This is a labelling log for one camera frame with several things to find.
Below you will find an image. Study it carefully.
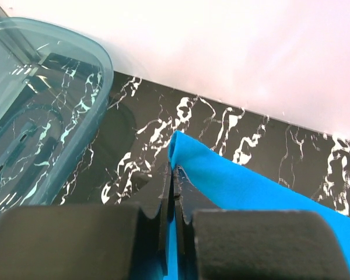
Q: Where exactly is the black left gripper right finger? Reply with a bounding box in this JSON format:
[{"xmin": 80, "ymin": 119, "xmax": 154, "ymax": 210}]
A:
[{"xmin": 174, "ymin": 167, "xmax": 350, "ymax": 279}]

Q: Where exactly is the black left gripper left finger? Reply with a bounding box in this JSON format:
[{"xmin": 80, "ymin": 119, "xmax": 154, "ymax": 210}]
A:
[{"xmin": 0, "ymin": 163, "xmax": 172, "ymax": 279}]

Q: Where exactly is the blue t shirt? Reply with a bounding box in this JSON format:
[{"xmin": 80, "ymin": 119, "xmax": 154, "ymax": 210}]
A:
[{"xmin": 168, "ymin": 131, "xmax": 350, "ymax": 268}]

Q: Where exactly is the teal transparent plastic bin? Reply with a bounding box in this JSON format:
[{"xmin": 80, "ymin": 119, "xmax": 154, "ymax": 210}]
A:
[{"xmin": 0, "ymin": 17, "xmax": 114, "ymax": 213}]

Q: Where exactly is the left aluminium frame post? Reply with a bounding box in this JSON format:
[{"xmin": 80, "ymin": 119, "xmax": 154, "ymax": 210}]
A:
[{"xmin": 0, "ymin": 7, "xmax": 42, "ymax": 65}]

